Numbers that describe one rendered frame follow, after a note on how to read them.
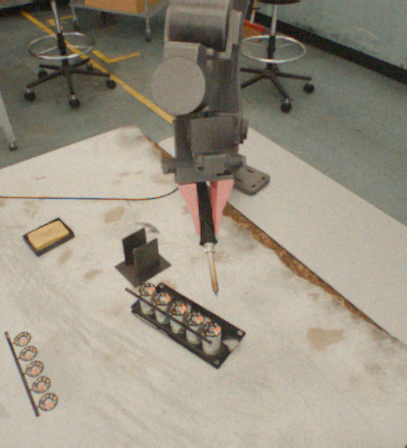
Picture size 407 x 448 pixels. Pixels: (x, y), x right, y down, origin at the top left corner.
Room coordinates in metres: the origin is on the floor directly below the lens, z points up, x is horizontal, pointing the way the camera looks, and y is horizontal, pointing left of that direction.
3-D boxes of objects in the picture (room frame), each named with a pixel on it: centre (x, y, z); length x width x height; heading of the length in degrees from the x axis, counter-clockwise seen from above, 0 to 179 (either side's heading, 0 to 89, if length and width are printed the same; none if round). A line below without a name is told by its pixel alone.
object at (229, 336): (0.38, 0.02, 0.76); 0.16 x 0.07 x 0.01; 53
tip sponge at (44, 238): (0.57, 0.27, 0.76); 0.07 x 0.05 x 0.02; 133
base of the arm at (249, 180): (0.78, -0.05, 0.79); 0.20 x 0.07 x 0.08; 50
